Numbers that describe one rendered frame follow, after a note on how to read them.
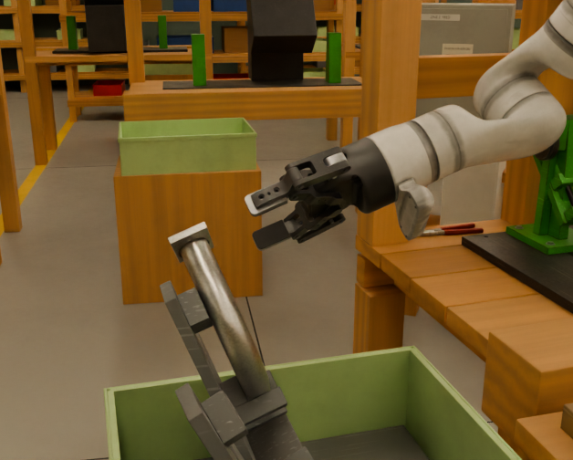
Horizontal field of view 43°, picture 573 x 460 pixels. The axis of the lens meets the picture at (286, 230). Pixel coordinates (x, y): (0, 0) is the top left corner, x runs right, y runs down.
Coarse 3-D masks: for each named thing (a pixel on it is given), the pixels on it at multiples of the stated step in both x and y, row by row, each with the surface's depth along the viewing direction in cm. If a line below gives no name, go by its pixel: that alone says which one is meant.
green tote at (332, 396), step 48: (144, 384) 90; (192, 384) 91; (288, 384) 95; (336, 384) 97; (384, 384) 99; (432, 384) 93; (144, 432) 91; (192, 432) 93; (336, 432) 100; (432, 432) 94; (480, 432) 82
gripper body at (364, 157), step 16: (352, 144) 75; (368, 144) 74; (352, 160) 73; (368, 160) 73; (384, 160) 73; (352, 176) 73; (368, 176) 73; (384, 176) 73; (320, 192) 73; (336, 192) 74; (352, 192) 76; (368, 192) 73; (384, 192) 74; (304, 208) 77; (320, 208) 76; (368, 208) 75
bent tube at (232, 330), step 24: (192, 240) 73; (192, 264) 73; (216, 264) 73; (216, 288) 71; (216, 312) 71; (240, 312) 72; (240, 336) 71; (240, 360) 71; (240, 384) 75; (264, 384) 75
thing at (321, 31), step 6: (444, 0) 1051; (360, 6) 1031; (240, 24) 1017; (342, 24) 1039; (318, 30) 1042; (324, 30) 1044; (342, 30) 1042; (318, 36) 1045; (324, 36) 1046; (342, 36) 1044; (240, 66) 1077; (246, 66) 1078; (306, 66) 1078; (312, 66) 1078; (318, 66) 1056; (324, 66) 1058; (240, 72) 1080; (246, 72) 1035; (354, 72) 1060
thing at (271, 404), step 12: (228, 384) 77; (228, 396) 77; (240, 396) 77; (264, 396) 77; (276, 396) 77; (240, 408) 76; (252, 408) 76; (264, 408) 76; (276, 408) 76; (252, 420) 76; (264, 420) 86
